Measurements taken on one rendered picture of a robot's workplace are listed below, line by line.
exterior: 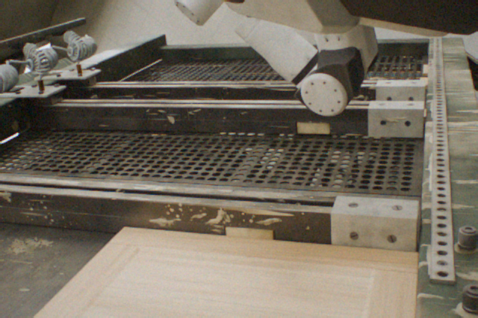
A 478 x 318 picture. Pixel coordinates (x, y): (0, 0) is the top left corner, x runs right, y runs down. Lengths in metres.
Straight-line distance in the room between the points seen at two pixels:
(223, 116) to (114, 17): 5.66
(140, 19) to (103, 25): 0.54
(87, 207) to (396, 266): 0.53
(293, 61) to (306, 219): 0.26
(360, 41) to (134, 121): 0.83
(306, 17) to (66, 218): 0.67
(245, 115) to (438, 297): 0.82
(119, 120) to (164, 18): 5.16
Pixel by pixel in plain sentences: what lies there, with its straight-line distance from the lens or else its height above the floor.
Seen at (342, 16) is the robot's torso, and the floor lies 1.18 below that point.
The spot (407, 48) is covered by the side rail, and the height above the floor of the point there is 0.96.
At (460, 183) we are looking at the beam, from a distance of 1.03.
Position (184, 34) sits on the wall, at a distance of 6.63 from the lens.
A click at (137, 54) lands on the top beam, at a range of 2.32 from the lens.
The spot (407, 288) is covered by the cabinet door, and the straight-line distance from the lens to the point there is 0.80.
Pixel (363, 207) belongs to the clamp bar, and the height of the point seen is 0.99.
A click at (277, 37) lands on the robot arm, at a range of 0.94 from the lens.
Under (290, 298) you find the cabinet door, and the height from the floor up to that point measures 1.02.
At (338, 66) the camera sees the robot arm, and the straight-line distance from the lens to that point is 0.88.
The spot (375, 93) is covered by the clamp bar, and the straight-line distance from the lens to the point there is 1.55.
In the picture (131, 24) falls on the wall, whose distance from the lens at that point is 6.94.
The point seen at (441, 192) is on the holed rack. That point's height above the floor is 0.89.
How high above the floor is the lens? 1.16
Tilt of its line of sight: 2 degrees up
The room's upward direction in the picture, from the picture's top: 54 degrees counter-clockwise
